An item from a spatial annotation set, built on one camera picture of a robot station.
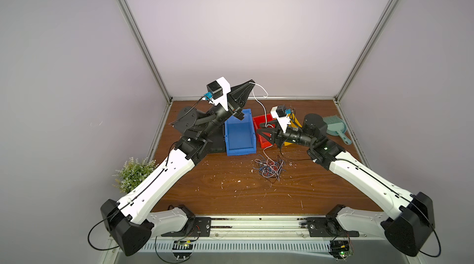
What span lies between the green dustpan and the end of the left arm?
2.45ft

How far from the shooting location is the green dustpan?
3.28 ft

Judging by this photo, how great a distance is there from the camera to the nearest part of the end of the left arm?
1.54 ft
